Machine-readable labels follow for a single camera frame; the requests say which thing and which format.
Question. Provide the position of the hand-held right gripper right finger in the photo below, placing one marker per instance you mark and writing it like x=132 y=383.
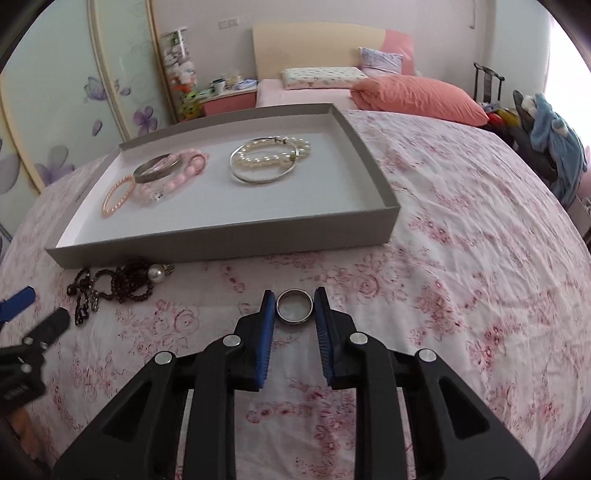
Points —
x=323 y=341

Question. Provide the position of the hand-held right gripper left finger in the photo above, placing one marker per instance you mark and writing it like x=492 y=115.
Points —
x=265 y=341

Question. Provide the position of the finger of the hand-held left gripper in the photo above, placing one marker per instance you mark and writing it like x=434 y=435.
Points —
x=51 y=325
x=16 y=304

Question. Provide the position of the grey cardboard tray box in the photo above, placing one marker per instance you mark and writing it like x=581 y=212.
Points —
x=277 y=203

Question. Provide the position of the thin silver bangle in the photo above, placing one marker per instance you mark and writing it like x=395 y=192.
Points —
x=258 y=180

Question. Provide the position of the wide grey metal bangle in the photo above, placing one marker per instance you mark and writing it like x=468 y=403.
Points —
x=152 y=177

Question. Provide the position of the person's left hand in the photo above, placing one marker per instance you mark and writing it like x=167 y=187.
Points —
x=23 y=434

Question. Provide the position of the pearl earring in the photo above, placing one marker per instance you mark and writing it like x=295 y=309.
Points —
x=155 y=274

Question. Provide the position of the floral sliding door wardrobe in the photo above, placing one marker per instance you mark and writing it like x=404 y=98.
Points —
x=60 y=92

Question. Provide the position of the pink nightstand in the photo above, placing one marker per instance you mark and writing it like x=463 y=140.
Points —
x=228 y=104

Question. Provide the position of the pink bed sheet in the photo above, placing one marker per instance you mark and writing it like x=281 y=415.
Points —
x=300 y=97

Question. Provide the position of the salmon pink pillow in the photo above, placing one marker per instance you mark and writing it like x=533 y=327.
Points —
x=415 y=97

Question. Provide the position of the white patterned pillow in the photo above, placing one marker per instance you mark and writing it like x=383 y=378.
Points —
x=323 y=77

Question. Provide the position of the red yellow toy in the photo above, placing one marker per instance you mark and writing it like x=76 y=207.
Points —
x=498 y=117

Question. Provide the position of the plush toy column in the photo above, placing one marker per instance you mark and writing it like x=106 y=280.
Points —
x=180 y=69

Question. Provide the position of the small blue patterned pillow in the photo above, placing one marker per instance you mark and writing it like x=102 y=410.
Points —
x=381 y=61

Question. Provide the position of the grey office chair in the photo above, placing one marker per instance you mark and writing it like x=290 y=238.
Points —
x=526 y=138

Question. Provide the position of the beige and pink headboard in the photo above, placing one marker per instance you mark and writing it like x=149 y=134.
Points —
x=314 y=46

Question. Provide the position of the dark wooden chair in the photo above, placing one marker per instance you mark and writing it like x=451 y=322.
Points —
x=487 y=83

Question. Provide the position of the white wall switch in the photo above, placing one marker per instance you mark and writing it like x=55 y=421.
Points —
x=227 y=22

